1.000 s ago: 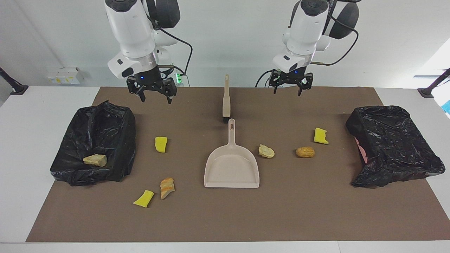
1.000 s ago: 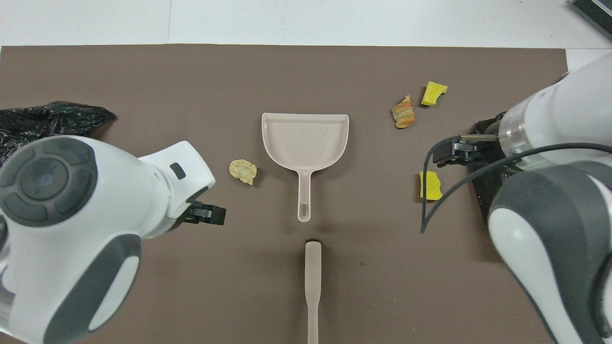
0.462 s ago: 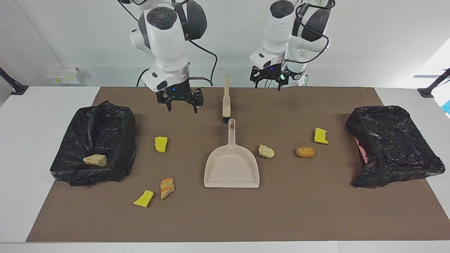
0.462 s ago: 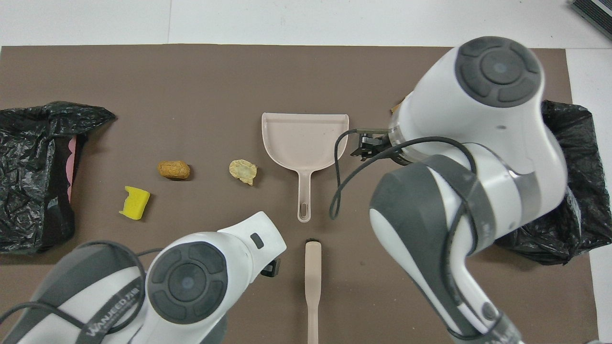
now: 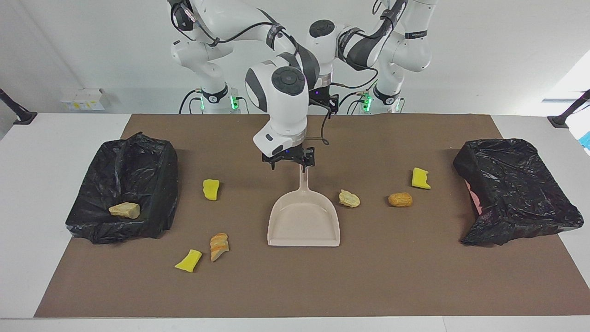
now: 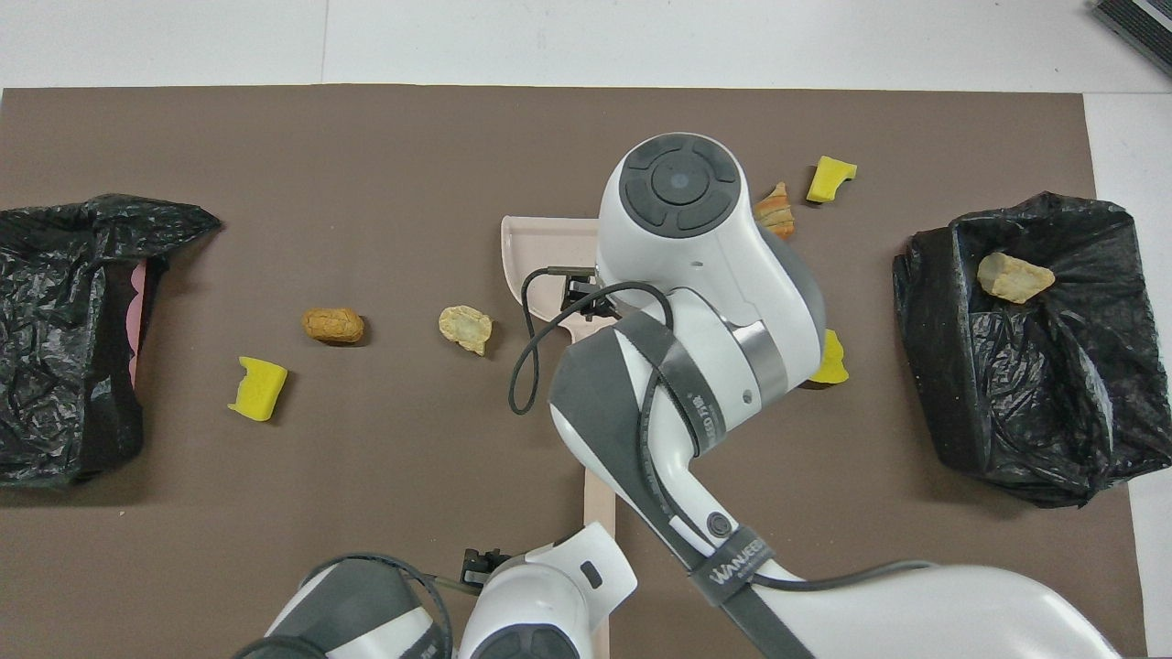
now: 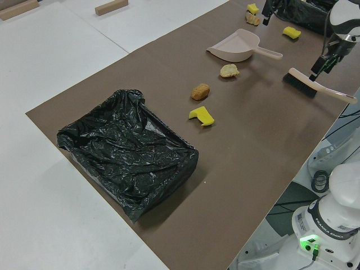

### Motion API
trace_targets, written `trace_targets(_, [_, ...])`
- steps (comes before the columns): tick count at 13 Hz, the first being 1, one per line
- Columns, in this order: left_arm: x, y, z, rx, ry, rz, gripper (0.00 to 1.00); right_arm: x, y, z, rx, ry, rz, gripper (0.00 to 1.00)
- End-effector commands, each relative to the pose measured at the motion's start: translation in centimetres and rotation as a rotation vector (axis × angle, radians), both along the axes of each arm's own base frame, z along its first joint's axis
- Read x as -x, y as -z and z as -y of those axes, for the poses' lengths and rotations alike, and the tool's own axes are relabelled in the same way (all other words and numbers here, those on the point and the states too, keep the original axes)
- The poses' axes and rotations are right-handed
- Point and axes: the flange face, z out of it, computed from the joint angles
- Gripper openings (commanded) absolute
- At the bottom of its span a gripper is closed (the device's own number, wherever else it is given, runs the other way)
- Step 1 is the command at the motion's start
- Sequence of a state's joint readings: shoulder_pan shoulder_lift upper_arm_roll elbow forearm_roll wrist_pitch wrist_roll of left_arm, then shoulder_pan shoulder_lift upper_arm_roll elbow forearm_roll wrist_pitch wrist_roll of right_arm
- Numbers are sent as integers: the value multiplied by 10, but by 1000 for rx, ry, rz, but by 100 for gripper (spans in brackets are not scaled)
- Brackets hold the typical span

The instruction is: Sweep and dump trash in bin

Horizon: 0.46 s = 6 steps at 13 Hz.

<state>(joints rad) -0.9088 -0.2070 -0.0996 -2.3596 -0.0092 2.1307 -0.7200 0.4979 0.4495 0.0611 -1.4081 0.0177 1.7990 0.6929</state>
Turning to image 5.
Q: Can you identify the black bag lined pink bin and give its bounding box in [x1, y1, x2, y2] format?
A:
[453, 138, 584, 246]

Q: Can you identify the brown round bun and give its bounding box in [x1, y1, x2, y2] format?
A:
[388, 192, 413, 208]

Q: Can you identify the black clamp stand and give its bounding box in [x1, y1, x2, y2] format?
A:
[548, 89, 590, 129]
[0, 88, 38, 125]

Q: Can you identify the beige plastic dustpan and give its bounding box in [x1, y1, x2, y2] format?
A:
[268, 164, 341, 247]

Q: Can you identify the pale bread piece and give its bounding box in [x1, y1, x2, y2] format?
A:
[339, 190, 361, 208]

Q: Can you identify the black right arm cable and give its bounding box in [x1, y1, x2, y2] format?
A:
[170, 0, 332, 146]

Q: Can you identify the sliced orange bread toy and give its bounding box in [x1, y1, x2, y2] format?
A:
[210, 233, 230, 262]

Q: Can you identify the brown table mat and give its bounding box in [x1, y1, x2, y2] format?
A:
[35, 114, 590, 318]

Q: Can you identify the white wall socket box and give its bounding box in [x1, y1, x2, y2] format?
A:
[61, 88, 106, 111]

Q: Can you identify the black base cable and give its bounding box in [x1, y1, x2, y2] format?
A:
[340, 90, 372, 115]
[179, 89, 203, 114]

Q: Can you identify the pale tan bread chunk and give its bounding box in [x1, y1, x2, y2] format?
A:
[109, 202, 141, 219]

